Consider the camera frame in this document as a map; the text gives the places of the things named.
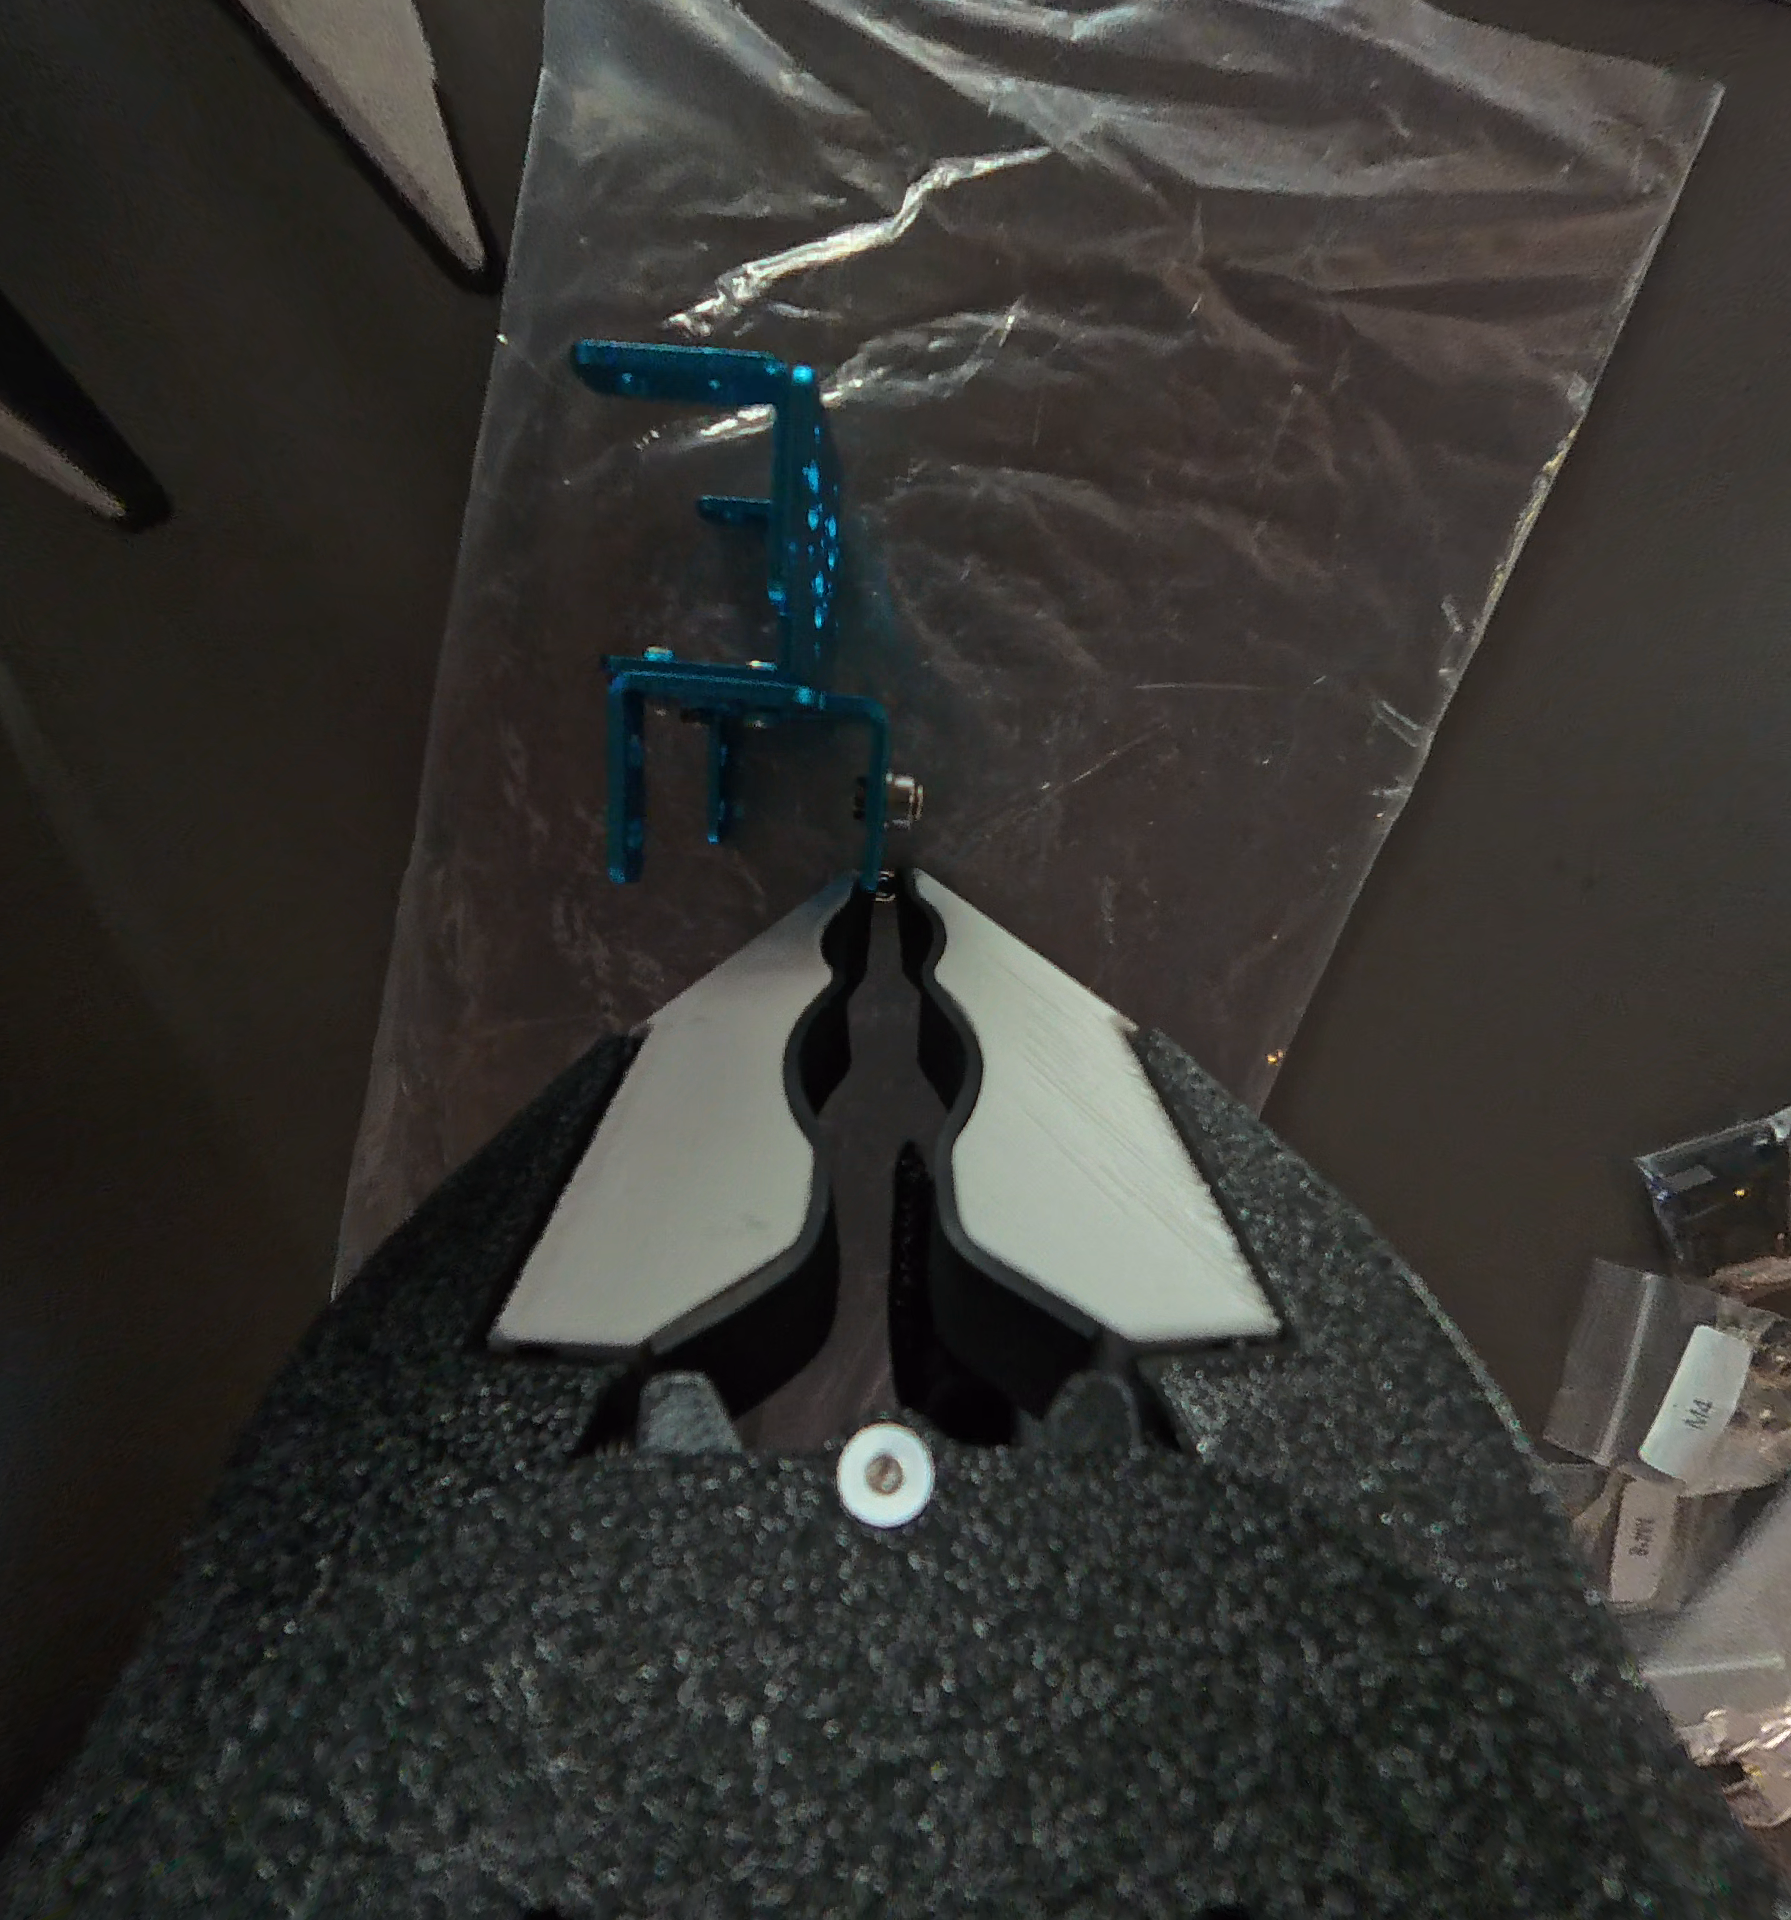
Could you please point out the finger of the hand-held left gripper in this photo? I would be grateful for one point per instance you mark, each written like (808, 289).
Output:
(400, 135)
(9, 405)

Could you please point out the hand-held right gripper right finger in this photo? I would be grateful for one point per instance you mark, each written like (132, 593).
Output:
(1106, 1198)

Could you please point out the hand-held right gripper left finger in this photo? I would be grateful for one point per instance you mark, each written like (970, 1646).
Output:
(656, 1198)

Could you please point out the blue metal bracket assembly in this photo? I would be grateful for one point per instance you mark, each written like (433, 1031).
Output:
(813, 494)

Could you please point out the dark grey desk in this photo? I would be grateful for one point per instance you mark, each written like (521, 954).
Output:
(1662, 752)

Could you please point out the pile of small screw bags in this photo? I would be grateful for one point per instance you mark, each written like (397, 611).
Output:
(1630, 1349)

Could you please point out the large clear plastic bag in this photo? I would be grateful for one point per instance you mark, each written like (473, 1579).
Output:
(1210, 449)

